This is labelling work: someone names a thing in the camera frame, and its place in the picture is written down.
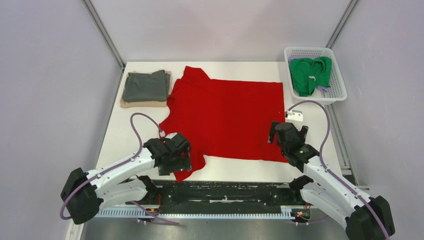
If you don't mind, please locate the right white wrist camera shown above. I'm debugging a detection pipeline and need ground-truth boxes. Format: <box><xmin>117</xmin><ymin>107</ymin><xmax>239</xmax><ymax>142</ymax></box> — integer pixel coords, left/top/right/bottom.
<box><xmin>285</xmin><ymin>110</ymin><xmax>304</xmax><ymax>122</ymax></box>

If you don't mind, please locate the green t-shirt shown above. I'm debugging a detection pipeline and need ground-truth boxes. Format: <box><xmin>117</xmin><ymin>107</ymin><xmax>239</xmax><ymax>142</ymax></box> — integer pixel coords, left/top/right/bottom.
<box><xmin>289</xmin><ymin>56</ymin><xmax>333</xmax><ymax>97</ymax></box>

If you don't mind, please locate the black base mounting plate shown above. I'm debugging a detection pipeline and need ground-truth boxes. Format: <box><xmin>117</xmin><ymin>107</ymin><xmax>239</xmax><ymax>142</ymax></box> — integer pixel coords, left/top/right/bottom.
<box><xmin>138</xmin><ymin>180</ymin><xmax>306</xmax><ymax>214</ymax></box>

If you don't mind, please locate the white slotted cable duct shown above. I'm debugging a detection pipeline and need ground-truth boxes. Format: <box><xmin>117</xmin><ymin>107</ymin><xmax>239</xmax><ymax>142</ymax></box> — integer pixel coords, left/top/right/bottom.
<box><xmin>95</xmin><ymin>206</ymin><xmax>300</xmax><ymax>220</ymax></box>

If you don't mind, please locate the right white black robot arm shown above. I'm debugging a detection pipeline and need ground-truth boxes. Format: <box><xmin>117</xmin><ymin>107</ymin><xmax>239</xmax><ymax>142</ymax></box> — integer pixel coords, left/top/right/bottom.
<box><xmin>268</xmin><ymin>121</ymin><xmax>396</xmax><ymax>240</ymax></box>

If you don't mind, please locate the white plastic basket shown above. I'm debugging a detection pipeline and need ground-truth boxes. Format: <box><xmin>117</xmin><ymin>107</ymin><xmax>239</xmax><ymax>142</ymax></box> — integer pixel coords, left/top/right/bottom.
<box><xmin>284</xmin><ymin>46</ymin><xmax>347</xmax><ymax>105</ymax></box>

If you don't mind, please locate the red t-shirt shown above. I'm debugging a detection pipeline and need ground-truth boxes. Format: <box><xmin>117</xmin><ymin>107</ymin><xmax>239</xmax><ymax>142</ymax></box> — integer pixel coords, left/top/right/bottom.
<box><xmin>160</xmin><ymin>66</ymin><xmax>286</xmax><ymax>171</ymax></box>

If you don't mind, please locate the folded beige t-shirt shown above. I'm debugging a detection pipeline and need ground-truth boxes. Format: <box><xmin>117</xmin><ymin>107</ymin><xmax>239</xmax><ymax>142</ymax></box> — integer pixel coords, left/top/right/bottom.
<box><xmin>119</xmin><ymin>70</ymin><xmax>173</xmax><ymax>109</ymax></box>

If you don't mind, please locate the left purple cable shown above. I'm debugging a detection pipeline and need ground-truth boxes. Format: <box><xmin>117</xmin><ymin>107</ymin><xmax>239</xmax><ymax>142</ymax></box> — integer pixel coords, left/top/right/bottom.
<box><xmin>59</xmin><ymin>112</ymin><xmax>181</xmax><ymax>227</ymax></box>

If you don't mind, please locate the folded dark grey t-shirt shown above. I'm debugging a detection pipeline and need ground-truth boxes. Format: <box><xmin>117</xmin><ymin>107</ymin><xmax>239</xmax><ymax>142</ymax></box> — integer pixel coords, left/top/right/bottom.
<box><xmin>121</xmin><ymin>69</ymin><xmax>171</xmax><ymax>103</ymax></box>

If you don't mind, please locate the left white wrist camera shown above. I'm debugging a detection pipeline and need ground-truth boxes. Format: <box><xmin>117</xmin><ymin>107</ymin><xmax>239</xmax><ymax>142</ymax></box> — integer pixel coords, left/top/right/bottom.
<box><xmin>159</xmin><ymin>131</ymin><xmax>178</xmax><ymax>139</ymax></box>

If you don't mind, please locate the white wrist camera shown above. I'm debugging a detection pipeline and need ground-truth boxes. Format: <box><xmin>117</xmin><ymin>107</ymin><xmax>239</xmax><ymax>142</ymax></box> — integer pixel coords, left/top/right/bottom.
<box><xmin>159</xmin><ymin>131</ymin><xmax>178</xmax><ymax>139</ymax></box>
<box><xmin>285</xmin><ymin>110</ymin><xmax>304</xmax><ymax>122</ymax></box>

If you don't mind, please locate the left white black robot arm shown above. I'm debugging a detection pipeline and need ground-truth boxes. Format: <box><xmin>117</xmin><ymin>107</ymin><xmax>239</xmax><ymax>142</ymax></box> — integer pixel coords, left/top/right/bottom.
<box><xmin>59</xmin><ymin>132</ymin><xmax>192</xmax><ymax>225</ymax></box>

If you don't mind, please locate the aluminium frame rail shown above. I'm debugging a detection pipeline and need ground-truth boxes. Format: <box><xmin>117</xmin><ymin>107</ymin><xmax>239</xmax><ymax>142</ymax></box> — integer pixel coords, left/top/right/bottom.
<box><xmin>75</xmin><ymin>183</ymin><xmax>377</xmax><ymax>210</ymax></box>

